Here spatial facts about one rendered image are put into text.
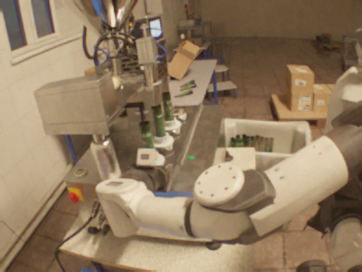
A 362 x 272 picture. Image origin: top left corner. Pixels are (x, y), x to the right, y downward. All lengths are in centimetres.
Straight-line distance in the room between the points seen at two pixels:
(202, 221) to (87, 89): 46
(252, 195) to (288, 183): 5
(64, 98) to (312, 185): 65
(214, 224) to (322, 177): 17
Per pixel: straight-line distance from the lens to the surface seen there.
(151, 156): 69
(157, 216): 45
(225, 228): 40
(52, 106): 81
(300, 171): 38
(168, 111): 92
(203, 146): 91
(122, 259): 95
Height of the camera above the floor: 149
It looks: 28 degrees down
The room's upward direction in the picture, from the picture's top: 8 degrees counter-clockwise
